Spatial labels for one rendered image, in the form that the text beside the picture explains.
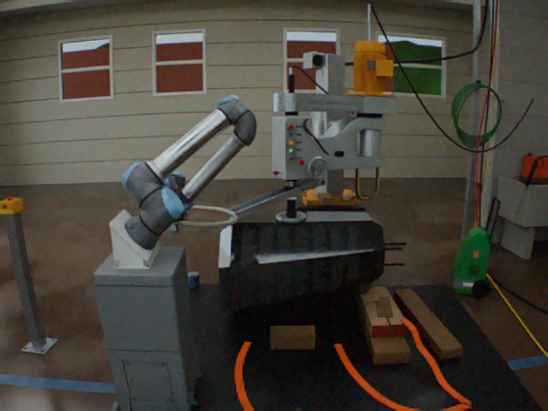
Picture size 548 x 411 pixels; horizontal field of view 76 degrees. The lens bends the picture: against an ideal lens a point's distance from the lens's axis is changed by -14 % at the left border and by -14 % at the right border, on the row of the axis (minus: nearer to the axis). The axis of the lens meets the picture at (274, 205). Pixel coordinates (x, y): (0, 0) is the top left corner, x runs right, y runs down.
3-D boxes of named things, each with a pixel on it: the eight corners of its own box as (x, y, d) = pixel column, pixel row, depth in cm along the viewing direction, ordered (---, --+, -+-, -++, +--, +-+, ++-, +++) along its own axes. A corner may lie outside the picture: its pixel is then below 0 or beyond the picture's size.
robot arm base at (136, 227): (149, 255, 189) (162, 242, 188) (120, 228, 185) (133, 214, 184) (156, 242, 208) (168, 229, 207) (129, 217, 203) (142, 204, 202)
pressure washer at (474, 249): (482, 283, 355) (495, 195, 334) (488, 298, 323) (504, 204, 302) (447, 280, 366) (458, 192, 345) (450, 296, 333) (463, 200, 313)
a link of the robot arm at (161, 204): (155, 235, 187) (180, 209, 185) (133, 208, 188) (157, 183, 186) (167, 233, 202) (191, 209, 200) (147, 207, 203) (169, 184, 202)
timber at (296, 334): (270, 349, 264) (270, 334, 261) (270, 340, 275) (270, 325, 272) (314, 348, 263) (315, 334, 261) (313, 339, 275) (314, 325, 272)
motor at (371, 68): (372, 96, 312) (372, 47, 302) (398, 96, 284) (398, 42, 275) (343, 95, 300) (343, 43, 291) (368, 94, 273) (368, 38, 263)
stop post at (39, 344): (36, 337, 265) (8, 196, 239) (58, 340, 264) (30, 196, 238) (21, 351, 245) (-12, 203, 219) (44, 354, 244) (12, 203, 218)
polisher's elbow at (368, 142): (350, 154, 310) (351, 128, 306) (372, 153, 316) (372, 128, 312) (363, 157, 293) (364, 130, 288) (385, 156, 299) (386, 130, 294)
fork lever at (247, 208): (314, 179, 300) (312, 173, 299) (328, 184, 283) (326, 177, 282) (229, 214, 278) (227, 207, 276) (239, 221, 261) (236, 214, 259)
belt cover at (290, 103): (376, 116, 316) (376, 96, 312) (396, 118, 293) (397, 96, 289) (266, 116, 277) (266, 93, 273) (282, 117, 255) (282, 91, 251)
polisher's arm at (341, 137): (369, 176, 322) (371, 114, 310) (388, 181, 302) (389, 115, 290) (288, 183, 292) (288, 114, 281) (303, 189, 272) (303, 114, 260)
